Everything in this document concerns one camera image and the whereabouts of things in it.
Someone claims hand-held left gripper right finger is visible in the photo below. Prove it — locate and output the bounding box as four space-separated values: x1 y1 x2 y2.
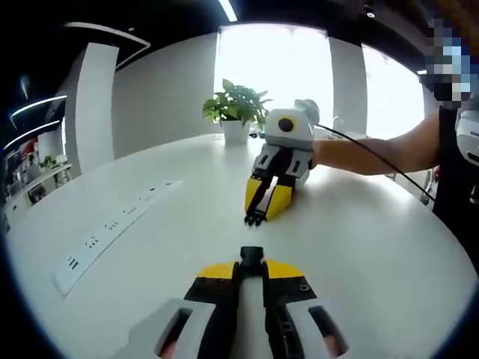
261 257 353 359

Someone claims row of white office desks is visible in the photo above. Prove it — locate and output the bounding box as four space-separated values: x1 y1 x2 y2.
1 162 73 225

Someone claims white chest-worn device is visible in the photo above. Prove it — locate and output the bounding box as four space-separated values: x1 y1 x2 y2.
454 106 479 169

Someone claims potted green plant white pot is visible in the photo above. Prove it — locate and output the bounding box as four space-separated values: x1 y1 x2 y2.
202 78 273 145

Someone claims white built-in power strip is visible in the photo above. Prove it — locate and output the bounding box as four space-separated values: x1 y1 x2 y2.
52 179 184 297

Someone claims ceiling light strip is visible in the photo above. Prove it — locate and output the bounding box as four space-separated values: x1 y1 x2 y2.
10 95 68 117
3 119 61 150
218 0 239 22

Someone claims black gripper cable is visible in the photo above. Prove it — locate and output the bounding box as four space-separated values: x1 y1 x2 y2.
317 124 437 201

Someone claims black plastic buckle pronged part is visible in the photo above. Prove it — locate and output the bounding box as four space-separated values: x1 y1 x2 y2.
243 212 266 227

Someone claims person's black shirt torso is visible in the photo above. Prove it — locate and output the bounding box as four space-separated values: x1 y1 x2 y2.
432 105 479 263

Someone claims black plastic buckle socket part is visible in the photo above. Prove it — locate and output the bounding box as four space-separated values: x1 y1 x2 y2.
239 245 266 280

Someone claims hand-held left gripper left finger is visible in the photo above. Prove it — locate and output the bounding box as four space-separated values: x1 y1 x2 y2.
126 260 240 359

